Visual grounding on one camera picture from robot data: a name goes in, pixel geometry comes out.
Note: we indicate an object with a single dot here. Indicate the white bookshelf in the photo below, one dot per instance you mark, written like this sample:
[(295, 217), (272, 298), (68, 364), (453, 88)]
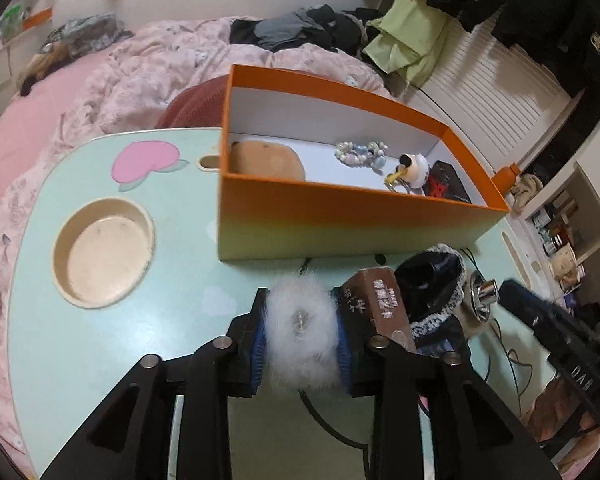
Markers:
[(565, 240)]

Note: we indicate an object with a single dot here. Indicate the pink round item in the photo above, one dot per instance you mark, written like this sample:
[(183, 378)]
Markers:
[(424, 402)]

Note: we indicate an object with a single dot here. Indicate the tan round plush item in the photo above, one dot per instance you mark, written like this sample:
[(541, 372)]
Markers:
[(265, 160)]

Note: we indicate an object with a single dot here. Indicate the white louvered door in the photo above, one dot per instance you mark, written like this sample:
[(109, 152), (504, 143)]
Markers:
[(500, 100)]

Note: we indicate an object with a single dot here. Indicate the pink floral blanket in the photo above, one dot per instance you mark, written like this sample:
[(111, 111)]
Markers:
[(145, 70)]

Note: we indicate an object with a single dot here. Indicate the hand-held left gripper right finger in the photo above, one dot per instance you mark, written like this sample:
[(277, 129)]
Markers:
[(343, 360)]

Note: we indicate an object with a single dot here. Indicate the patterned grey clothes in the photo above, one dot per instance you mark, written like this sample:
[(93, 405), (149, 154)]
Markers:
[(87, 30)]

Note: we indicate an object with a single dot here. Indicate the black pouch with red print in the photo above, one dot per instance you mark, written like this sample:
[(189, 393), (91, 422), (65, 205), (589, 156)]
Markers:
[(447, 182)]

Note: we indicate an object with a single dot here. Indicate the white nightstand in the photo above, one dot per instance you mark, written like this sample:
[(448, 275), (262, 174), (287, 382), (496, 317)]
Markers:
[(0, 70)]

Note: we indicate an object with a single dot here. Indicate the green and white bag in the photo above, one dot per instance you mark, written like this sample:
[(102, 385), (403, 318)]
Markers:
[(9, 19)]

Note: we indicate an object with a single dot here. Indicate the white fluffy feather scrunchie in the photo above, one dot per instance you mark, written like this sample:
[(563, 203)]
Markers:
[(300, 350)]

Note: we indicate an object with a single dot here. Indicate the orange bottle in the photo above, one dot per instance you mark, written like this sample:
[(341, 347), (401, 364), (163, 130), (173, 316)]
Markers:
[(507, 180)]

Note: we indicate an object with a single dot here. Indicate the pile of dark clothes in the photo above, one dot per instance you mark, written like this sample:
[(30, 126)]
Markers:
[(290, 27)]

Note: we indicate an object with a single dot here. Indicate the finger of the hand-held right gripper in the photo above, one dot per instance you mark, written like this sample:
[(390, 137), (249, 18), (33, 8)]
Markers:
[(535, 305)]

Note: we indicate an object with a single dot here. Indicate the brown plush toy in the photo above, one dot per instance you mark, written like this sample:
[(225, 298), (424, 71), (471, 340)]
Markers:
[(45, 65)]

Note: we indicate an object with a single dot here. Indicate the light green cloth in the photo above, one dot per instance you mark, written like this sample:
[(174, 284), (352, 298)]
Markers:
[(405, 40)]

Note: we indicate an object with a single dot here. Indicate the pink bed sheet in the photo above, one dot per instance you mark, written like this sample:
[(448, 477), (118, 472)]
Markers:
[(45, 105)]

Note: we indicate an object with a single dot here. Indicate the small orange box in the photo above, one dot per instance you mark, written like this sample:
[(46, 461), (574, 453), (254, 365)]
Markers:
[(37, 20)]

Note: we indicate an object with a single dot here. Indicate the brown carton box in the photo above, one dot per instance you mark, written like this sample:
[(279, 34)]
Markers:
[(380, 305)]

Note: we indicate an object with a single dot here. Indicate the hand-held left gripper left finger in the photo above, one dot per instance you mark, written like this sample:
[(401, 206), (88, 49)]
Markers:
[(259, 355)]

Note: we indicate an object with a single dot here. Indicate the beige crumpled cloth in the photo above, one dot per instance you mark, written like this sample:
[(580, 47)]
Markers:
[(526, 192)]

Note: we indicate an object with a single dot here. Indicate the black lace-trimmed scrunchie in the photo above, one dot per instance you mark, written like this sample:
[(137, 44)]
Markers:
[(425, 275)]

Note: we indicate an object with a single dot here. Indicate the orange cardboard box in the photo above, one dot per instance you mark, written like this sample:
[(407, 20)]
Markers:
[(330, 220)]

